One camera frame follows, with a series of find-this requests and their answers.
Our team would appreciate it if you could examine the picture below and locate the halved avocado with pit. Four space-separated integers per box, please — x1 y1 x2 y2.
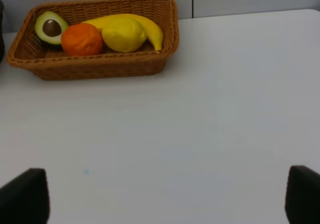
34 11 69 49

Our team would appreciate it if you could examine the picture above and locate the yellow banana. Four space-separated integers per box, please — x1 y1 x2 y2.
85 14 164 53

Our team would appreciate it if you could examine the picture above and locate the dark brown wicker basket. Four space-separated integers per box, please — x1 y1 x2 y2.
0 1 5 62

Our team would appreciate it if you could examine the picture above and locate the orange mandarin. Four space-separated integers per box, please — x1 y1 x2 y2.
61 23 104 56

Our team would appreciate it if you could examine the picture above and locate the orange wicker basket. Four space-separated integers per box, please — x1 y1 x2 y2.
6 0 180 80

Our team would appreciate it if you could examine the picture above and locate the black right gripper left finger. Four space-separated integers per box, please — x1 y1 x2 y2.
0 168 50 223

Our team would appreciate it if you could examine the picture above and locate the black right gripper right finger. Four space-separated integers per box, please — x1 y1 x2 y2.
285 165 320 224

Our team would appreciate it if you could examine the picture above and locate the yellow lemon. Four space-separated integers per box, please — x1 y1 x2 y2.
101 17 147 53

